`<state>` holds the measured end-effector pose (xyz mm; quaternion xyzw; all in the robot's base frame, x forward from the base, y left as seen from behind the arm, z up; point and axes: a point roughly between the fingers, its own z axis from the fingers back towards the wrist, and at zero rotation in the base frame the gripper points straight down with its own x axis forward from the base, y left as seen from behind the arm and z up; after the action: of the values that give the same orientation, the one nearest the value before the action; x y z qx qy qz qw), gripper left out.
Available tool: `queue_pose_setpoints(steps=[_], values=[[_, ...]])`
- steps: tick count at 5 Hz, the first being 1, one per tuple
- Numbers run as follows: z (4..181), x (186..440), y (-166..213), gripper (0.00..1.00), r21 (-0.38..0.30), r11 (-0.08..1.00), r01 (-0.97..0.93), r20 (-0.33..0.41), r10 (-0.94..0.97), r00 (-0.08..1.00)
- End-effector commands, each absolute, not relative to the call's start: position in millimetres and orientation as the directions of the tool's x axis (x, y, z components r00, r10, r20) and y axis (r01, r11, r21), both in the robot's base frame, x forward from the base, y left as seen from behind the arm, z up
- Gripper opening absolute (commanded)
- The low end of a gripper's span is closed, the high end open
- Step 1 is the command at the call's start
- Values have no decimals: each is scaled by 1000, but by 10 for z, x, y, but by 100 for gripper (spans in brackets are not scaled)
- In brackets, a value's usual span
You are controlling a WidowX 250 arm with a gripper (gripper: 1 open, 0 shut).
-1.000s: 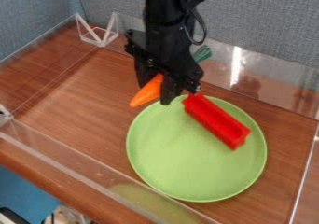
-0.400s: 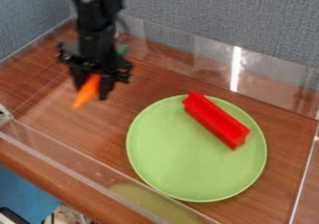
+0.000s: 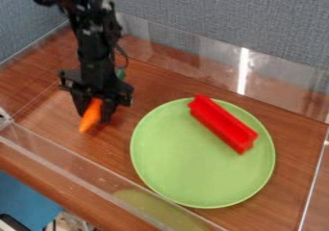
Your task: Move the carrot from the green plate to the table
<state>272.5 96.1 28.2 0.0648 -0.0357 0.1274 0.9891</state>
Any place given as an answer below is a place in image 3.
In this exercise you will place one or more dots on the clear acrylic enclosure wall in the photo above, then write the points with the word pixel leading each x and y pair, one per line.
pixel 83 170

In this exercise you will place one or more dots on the red toy block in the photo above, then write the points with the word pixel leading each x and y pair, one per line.
pixel 225 125

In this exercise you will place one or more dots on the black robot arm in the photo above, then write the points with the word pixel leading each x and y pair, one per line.
pixel 96 30

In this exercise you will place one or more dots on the orange toy carrot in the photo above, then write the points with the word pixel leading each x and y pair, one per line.
pixel 91 116

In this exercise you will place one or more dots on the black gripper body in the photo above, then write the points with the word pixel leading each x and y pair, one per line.
pixel 102 80

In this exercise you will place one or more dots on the green plate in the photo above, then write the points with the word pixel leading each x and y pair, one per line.
pixel 189 166

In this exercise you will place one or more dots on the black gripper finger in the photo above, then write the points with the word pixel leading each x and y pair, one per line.
pixel 82 99
pixel 107 110

